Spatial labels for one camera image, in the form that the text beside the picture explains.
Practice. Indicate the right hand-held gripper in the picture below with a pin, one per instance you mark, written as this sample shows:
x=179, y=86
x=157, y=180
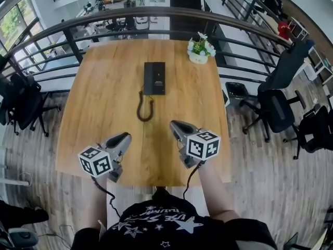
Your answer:
x=203, y=146

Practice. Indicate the grey device with black knob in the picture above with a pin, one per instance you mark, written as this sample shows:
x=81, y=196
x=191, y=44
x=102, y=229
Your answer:
x=23, y=236

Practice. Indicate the large glass window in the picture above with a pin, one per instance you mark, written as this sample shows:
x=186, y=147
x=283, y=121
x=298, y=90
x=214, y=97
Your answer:
x=15, y=25

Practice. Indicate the person's black star-print shirt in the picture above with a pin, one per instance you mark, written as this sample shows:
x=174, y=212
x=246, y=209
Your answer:
x=169, y=233

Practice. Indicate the person's left forearm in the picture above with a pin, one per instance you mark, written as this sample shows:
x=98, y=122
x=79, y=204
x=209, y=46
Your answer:
x=99, y=204

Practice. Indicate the red garment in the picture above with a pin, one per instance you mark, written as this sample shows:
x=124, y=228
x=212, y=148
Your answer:
x=284, y=30

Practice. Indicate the white metal stand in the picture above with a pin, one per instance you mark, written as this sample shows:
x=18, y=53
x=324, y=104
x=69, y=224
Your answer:
x=13, y=182

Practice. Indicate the person's right forearm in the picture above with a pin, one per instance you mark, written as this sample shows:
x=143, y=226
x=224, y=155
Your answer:
x=216, y=191

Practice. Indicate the black metal railing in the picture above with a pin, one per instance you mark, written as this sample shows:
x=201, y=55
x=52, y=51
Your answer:
x=71, y=40

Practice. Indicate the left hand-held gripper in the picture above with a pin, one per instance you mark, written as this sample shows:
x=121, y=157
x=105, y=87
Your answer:
x=96, y=163

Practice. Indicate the flower plant in white pot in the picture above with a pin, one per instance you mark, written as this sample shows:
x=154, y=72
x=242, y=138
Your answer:
x=198, y=59

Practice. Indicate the black telephone base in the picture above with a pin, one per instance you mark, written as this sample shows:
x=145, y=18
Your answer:
x=160, y=77

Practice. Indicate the black waste bin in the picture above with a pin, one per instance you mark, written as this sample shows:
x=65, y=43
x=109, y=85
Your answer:
x=235, y=90

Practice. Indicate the tall-backed black office chair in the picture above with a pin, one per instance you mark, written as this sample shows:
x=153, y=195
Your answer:
x=278, y=108

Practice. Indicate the white metal frame desk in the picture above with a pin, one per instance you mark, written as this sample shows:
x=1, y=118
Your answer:
x=299, y=30

